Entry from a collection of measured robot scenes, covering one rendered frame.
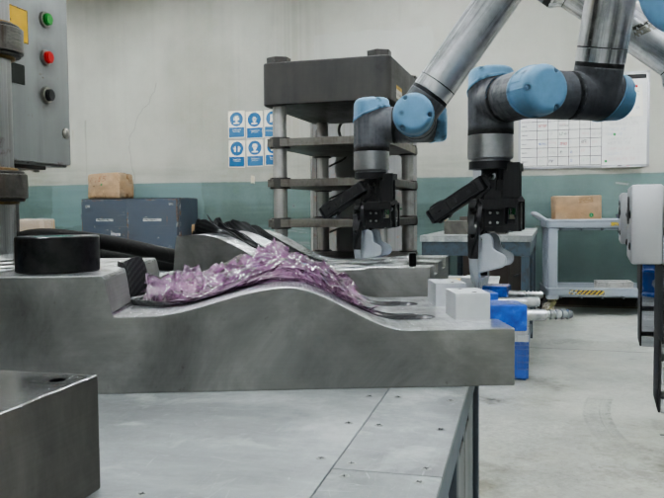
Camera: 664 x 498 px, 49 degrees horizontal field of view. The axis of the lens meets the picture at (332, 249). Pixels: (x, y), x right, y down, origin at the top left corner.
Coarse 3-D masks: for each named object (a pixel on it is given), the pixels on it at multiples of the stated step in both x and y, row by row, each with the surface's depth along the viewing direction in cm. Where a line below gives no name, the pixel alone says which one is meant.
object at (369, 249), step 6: (366, 234) 152; (372, 234) 152; (366, 240) 152; (372, 240) 152; (366, 246) 152; (372, 246) 151; (378, 246) 151; (354, 252) 152; (360, 252) 151; (366, 252) 152; (372, 252) 151; (378, 252) 151
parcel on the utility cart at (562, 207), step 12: (552, 204) 679; (564, 204) 665; (576, 204) 663; (588, 204) 661; (600, 204) 660; (552, 216) 680; (564, 216) 666; (576, 216) 664; (588, 216) 662; (600, 216) 661
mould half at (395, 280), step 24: (192, 240) 108; (216, 240) 107; (240, 240) 111; (264, 240) 119; (288, 240) 128; (192, 264) 108; (336, 264) 115; (384, 264) 105; (360, 288) 102; (384, 288) 101; (408, 288) 100
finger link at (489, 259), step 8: (480, 240) 121; (488, 240) 120; (480, 248) 121; (488, 248) 120; (480, 256) 120; (488, 256) 120; (496, 256) 119; (504, 256) 119; (472, 264) 120; (480, 264) 120; (488, 264) 119; (496, 264) 119; (504, 264) 119; (472, 272) 120; (480, 272) 120; (472, 280) 121
